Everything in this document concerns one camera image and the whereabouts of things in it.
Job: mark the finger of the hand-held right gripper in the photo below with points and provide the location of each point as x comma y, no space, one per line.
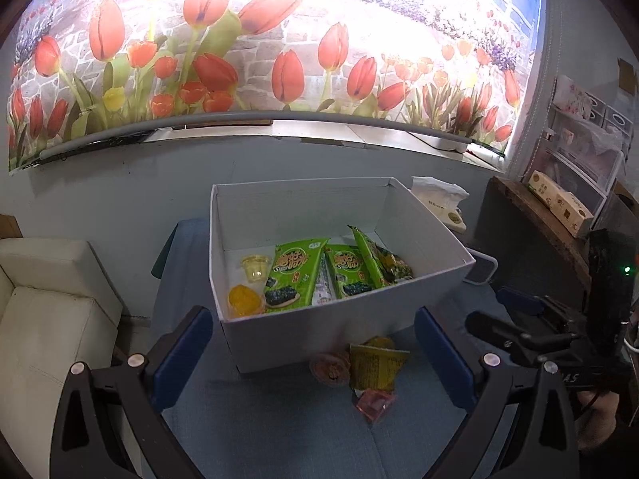
519,302
499,332

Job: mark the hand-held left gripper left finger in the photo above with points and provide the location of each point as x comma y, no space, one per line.
184,354

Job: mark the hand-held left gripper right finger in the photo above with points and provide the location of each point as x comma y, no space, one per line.
444,359

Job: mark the yellow lid jelly cup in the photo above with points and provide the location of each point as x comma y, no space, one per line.
374,366

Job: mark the orange jelly cup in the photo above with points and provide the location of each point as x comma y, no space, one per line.
244,302

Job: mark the pink jelly cup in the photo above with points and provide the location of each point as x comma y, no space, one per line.
375,405

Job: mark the clear yellow jelly cup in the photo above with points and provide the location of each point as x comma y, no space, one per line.
257,267

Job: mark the red jelly cup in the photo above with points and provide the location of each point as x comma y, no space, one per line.
329,369

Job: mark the white cardboard box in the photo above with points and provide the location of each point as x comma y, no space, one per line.
299,339

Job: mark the green seaweed snack packet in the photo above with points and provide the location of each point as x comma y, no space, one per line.
292,274
349,272
384,259

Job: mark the person's right hand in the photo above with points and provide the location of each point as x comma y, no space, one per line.
599,424

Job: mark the wooden side shelf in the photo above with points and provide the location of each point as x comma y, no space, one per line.
529,224

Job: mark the beige patterned box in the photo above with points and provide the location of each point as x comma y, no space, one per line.
559,202

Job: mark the blue tablecloth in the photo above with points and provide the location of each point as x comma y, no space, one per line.
279,429

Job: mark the white tissue pack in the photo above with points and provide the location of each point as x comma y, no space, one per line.
439,199

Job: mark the clear drawer organizer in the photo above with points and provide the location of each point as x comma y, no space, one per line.
584,159

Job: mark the white leather sofa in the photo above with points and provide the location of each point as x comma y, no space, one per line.
45,319

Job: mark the white drawer unit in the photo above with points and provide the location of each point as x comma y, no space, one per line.
614,114

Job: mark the floral pink pouch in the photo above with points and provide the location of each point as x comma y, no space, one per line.
573,95

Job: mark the brown cardboard piece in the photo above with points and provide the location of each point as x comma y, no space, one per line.
10,227

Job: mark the small cardboard box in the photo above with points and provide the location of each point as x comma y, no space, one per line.
628,71

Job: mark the tulip print window blind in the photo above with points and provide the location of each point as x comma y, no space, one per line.
274,45

